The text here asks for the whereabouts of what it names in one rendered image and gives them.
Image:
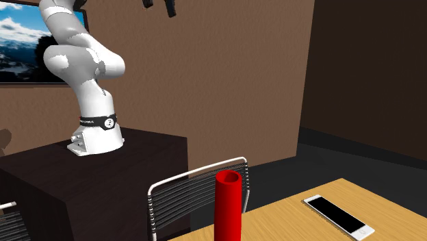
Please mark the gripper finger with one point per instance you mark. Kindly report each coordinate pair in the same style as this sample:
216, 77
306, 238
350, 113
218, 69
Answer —
170, 8
147, 3

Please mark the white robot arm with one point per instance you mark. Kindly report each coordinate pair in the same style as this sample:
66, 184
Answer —
93, 106

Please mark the dark wooden robot stand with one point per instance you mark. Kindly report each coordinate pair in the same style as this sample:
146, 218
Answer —
100, 187

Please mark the red cylindrical vase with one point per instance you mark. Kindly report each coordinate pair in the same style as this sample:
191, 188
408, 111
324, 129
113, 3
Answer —
228, 207

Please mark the light wooden table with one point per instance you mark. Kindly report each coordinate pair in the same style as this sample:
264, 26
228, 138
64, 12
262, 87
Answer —
300, 225

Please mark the white smartphone with black screen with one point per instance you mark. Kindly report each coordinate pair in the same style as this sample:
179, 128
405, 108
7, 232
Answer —
338, 214

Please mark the mountain landscape wall picture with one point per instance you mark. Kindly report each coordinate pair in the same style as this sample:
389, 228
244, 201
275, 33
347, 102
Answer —
20, 40

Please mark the white frame slatted chair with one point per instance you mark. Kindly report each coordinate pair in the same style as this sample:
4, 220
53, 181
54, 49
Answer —
186, 197
11, 225

